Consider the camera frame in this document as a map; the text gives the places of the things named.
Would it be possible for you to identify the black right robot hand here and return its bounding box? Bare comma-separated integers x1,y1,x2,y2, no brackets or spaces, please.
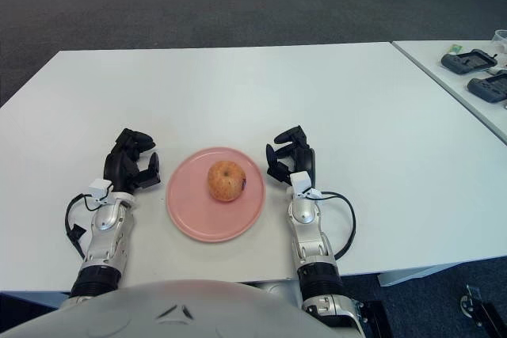
264,125,317,188

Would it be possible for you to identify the black wheeled stand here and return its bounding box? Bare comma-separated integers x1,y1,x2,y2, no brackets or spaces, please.
459,284,507,338

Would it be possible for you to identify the yellow-red apple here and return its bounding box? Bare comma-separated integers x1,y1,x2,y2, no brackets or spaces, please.
208,160,247,202

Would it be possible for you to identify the grey robot torso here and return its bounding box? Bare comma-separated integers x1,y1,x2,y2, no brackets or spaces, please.
0,279,341,338

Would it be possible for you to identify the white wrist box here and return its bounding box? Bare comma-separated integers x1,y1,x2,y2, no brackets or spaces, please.
289,171,322,199
88,178,115,202

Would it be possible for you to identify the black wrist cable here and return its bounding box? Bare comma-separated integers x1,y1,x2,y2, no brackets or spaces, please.
65,193,100,258
316,191,356,262

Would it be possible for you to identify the grey handheld controller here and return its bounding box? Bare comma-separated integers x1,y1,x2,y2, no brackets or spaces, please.
440,48,498,75
467,73,507,104

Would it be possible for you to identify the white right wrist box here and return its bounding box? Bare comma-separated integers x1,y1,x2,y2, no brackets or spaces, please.
289,171,322,199

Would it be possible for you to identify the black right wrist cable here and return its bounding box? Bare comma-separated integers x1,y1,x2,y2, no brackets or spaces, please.
316,191,356,262

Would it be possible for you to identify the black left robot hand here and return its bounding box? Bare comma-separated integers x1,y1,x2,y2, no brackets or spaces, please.
103,127,162,195

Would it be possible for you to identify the white table frame beam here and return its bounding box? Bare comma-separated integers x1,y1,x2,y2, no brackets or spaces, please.
378,264,448,287

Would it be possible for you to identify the black robot support frame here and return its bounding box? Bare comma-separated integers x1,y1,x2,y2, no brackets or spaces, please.
348,300,393,338

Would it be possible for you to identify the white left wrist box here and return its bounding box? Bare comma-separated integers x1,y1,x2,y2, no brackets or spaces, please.
88,178,115,202

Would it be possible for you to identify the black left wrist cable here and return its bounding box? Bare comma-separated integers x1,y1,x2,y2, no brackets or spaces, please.
65,193,100,258

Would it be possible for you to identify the pink round plate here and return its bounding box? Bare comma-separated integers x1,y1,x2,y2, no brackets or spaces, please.
165,146,267,244

